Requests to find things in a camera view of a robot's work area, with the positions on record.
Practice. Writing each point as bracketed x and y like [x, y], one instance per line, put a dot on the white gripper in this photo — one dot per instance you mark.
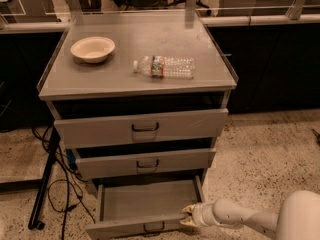
[199, 215]

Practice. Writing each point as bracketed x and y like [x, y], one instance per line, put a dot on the grey bottom drawer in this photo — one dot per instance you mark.
[146, 205]

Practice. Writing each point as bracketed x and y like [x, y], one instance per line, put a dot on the grey drawer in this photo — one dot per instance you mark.
[146, 205]
[145, 163]
[130, 129]

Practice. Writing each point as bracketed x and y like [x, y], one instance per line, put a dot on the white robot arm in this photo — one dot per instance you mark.
[298, 217]

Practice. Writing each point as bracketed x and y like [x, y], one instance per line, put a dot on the grey top drawer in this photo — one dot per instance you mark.
[130, 129]

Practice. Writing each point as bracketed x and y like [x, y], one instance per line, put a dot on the grey middle drawer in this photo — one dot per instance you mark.
[145, 163]

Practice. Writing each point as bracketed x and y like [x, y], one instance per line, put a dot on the grey drawer cabinet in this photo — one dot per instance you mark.
[74, 89]

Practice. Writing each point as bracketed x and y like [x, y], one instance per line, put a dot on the clear plastic water bottle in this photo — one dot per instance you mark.
[173, 67]

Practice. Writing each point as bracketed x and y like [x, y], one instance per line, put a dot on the black metal stand leg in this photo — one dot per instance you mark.
[34, 221]

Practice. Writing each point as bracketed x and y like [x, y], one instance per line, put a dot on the white paper bowl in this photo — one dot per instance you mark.
[93, 50]

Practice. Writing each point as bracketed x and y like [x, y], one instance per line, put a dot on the white horizontal rail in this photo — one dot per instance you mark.
[46, 27]

